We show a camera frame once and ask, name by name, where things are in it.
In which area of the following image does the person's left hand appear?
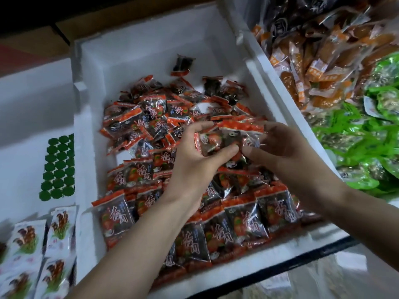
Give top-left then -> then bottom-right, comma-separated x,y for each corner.
163,120 -> 241,212

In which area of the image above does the person's right hand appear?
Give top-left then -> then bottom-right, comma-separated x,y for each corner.
241,121 -> 345,212

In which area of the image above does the dark red snack packet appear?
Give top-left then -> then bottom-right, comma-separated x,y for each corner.
195,119 -> 266,154

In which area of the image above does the pile of dark red packets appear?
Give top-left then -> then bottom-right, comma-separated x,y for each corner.
90,54 -> 325,287

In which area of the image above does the pile of green packets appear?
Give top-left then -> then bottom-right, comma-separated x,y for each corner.
308,53 -> 399,198

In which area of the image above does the pile of brown packets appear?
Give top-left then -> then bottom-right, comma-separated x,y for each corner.
251,0 -> 399,113

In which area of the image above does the pile of white printed packets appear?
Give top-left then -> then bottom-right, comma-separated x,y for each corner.
0,205 -> 79,299

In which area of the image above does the person's left forearm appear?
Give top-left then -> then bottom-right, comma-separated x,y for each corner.
67,197 -> 197,299

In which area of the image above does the clear round plastic tub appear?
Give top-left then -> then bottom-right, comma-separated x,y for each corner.
243,274 -> 300,299

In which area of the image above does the green leaf-pattern sheet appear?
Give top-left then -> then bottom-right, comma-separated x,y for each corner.
39,134 -> 76,202

